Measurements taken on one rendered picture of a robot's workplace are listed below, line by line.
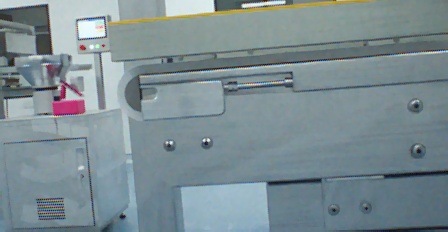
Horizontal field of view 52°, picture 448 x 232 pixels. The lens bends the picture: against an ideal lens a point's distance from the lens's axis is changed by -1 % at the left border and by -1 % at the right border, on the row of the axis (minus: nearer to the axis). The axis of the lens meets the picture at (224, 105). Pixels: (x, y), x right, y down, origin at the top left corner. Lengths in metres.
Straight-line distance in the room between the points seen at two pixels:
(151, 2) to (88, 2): 5.23
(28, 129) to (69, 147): 0.27
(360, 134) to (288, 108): 0.06
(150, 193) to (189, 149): 0.32
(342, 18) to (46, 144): 2.64
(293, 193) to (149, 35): 0.19
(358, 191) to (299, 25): 0.16
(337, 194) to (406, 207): 0.06
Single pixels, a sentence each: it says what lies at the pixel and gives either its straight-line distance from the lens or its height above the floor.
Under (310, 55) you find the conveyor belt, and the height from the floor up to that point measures 0.90.
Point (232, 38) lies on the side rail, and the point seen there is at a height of 0.92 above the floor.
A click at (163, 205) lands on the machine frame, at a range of 0.72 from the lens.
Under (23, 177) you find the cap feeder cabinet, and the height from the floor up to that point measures 0.41.
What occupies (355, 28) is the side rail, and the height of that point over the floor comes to 0.92.
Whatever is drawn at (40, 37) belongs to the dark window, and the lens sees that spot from 6.15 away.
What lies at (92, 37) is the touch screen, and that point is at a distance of 3.21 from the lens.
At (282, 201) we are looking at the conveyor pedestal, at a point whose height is 0.77.
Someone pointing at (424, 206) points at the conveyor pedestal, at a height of 0.76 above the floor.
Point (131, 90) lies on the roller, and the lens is 0.42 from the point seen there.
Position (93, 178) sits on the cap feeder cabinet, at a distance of 2.86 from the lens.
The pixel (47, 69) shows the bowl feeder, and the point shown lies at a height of 1.05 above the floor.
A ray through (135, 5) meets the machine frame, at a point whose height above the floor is 1.01.
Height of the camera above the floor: 0.89
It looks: 3 degrees down
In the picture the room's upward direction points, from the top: 5 degrees counter-clockwise
